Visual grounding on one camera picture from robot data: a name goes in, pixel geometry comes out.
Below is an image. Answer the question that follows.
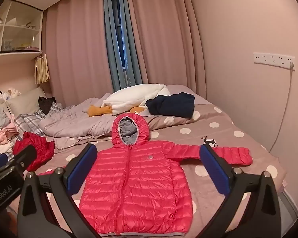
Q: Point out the small dark red puffer jacket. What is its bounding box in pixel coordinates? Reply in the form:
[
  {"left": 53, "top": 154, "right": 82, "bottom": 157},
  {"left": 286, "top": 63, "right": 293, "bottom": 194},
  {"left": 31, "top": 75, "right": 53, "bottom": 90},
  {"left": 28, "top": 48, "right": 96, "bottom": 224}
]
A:
[{"left": 13, "top": 131, "right": 55, "bottom": 172}]

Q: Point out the white printed cloth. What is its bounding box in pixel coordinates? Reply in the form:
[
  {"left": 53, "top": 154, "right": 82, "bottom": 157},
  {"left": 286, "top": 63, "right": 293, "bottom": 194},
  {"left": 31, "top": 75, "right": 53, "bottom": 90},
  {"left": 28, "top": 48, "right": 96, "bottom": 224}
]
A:
[{"left": 0, "top": 142, "right": 14, "bottom": 161}]

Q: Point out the white and pink plush toy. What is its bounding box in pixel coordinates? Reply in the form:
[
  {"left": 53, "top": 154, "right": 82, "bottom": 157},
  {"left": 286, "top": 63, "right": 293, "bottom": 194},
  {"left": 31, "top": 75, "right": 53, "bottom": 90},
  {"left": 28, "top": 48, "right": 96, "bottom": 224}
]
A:
[{"left": 4, "top": 87, "right": 21, "bottom": 100}]

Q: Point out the black garment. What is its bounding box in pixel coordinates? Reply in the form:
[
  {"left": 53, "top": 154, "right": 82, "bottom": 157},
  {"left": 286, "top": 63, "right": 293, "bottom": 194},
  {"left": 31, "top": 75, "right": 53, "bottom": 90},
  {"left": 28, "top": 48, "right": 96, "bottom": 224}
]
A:
[{"left": 38, "top": 96, "right": 56, "bottom": 114}]

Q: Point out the navy garment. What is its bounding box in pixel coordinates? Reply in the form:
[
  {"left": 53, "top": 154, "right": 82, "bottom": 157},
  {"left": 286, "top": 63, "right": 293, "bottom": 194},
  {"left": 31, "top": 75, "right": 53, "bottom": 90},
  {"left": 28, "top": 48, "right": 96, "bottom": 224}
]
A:
[{"left": 146, "top": 92, "right": 195, "bottom": 119}]

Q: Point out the window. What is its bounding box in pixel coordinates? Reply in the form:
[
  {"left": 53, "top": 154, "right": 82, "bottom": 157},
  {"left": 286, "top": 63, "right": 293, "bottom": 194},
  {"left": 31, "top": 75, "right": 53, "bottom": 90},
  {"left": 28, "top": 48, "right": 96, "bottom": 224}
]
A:
[{"left": 110, "top": 0, "right": 127, "bottom": 75}]

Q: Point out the plaid pillow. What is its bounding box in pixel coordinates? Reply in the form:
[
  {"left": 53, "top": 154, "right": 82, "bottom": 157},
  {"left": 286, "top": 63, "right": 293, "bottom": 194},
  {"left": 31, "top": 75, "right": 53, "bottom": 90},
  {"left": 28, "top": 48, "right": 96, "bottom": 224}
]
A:
[{"left": 15, "top": 102, "right": 64, "bottom": 137}]

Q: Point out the beige pillow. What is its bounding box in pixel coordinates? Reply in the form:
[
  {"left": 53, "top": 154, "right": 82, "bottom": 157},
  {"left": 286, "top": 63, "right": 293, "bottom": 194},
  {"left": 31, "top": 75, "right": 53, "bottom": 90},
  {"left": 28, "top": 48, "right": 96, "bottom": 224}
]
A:
[{"left": 5, "top": 87, "right": 47, "bottom": 118}]

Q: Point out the white shelf cabinet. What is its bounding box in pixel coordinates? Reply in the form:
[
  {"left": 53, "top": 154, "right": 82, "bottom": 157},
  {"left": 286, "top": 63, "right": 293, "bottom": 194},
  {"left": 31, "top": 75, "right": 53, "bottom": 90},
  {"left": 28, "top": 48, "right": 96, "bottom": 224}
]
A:
[{"left": 0, "top": 0, "right": 44, "bottom": 57}]

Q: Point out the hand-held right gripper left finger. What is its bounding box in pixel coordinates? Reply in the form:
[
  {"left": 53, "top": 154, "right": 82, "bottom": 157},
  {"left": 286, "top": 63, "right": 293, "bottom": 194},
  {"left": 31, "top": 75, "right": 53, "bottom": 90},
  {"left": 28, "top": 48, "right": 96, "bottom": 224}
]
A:
[{"left": 17, "top": 143, "right": 100, "bottom": 238}]

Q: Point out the blue-grey curtain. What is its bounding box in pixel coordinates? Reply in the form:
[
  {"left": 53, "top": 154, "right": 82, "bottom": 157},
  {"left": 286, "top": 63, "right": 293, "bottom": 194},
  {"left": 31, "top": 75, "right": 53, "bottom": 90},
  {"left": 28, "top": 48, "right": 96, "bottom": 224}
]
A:
[{"left": 103, "top": 0, "right": 143, "bottom": 92}]

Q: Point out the pink curtain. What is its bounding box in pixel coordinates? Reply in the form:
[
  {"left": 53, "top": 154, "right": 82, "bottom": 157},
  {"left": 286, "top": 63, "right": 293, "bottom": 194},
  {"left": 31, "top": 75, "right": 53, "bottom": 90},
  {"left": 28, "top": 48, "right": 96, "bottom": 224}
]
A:
[
  {"left": 43, "top": 0, "right": 115, "bottom": 107},
  {"left": 125, "top": 0, "right": 206, "bottom": 97}
]

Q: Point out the white fleece blanket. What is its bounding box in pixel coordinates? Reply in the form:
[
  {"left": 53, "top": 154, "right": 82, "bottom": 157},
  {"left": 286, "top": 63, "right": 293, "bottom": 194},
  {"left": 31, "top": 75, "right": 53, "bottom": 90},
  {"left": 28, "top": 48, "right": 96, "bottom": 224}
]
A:
[{"left": 87, "top": 84, "right": 171, "bottom": 118}]

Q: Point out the striped hanging cloth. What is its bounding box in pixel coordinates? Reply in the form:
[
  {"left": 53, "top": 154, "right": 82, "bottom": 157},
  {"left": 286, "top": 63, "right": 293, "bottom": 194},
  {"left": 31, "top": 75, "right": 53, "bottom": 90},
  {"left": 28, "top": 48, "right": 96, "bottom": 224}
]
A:
[{"left": 34, "top": 53, "right": 50, "bottom": 85}]

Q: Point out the grey bed frame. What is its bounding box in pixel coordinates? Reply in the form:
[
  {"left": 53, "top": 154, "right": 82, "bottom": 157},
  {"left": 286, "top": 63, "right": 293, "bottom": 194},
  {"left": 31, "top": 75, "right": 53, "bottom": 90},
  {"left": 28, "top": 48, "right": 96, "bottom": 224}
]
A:
[{"left": 279, "top": 186, "right": 298, "bottom": 219}]

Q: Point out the red hooded puffer jacket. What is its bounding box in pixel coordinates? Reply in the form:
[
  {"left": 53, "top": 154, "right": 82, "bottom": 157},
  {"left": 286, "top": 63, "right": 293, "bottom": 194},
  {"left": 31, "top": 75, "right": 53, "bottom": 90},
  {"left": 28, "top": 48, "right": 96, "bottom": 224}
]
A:
[{"left": 38, "top": 113, "right": 253, "bottom": 237}]

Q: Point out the pile of pastel clothes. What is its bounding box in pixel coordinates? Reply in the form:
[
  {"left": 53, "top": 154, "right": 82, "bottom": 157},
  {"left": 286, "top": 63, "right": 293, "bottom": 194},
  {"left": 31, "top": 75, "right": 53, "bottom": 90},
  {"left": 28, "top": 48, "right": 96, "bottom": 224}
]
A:
[{"left": 0, "top": 109, "right": 18, "bottom": 147}]

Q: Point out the grey power cable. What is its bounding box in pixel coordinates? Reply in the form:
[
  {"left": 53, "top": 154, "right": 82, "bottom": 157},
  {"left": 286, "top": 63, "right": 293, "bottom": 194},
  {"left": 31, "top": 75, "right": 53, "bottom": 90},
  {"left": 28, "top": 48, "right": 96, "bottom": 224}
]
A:
[{"left": 268, "top": 62, "right": 295, "bottom": 154}]

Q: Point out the grey quilt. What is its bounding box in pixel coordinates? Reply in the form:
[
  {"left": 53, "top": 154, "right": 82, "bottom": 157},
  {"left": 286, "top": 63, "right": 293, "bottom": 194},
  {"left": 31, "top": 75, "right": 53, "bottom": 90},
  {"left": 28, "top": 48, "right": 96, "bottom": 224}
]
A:
[{"left": 38, "top": 93, "right": 149, "bottom": 144}]

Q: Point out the white wall socket strip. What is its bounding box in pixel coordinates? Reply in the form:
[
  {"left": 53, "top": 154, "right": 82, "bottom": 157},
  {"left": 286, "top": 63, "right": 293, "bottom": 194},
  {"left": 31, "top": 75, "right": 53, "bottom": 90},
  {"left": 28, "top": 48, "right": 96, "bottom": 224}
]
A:
[{"left": 253, "top": 52, "right": 296, "bottom": 70}]

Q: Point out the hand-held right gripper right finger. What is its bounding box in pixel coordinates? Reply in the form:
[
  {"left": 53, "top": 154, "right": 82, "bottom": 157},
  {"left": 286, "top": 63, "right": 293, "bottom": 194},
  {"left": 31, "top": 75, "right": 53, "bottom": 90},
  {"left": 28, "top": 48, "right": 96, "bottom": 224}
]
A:
[{"left": 199, "top": 144, "right": 282, "bottom": 238}]

